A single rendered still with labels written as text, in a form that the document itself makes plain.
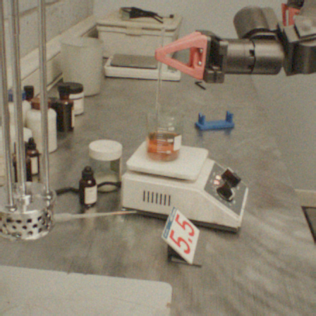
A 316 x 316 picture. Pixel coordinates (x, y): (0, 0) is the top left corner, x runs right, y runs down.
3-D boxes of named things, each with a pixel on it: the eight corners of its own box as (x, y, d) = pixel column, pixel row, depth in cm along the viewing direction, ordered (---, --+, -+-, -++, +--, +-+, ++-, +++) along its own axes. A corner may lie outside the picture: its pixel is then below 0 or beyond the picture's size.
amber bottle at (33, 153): (29, 168, 96) (28, 133, 93) (43, 171, 96) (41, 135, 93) (21, 174, 94) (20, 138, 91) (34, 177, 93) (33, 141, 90)
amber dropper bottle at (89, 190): (75, 203, 85) (75, 166, 82) (85, 196, 87) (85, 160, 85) (89, 208, 84) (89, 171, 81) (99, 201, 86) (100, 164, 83)
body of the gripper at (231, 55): (216, 41, 73) (263, 43, 74) (198, 29, 82) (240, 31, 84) (211, 84, 76) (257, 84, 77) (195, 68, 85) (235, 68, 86)
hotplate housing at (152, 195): (246, 199, 90) (252, 159, 87) (238, 235, 79) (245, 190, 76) (130, 178, 95) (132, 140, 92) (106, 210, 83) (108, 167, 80)
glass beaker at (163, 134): (180, 153, 87) (184, 106, 83) (182, 168, 81) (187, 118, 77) (140, 151, 86) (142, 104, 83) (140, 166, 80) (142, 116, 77)
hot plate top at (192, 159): (209, 154, 88) (209, 149, 88) (196, 181, 78) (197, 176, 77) (144, 143, 91) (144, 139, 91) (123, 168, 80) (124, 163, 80)
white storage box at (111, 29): (181, 47, 221) (184, 14, 215) (172, 65, 187) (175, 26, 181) (113, 41, 224) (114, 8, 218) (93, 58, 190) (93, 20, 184)
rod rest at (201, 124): (228, 123, 129) (230, 109, 128) (235, 127, 127) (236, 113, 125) (194, 125, 126) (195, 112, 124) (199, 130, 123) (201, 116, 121)
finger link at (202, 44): (159, 35, 73) (220, 37, 75) (151, 27, 80) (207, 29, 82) (156, 80, 76) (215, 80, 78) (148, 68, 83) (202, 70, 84)
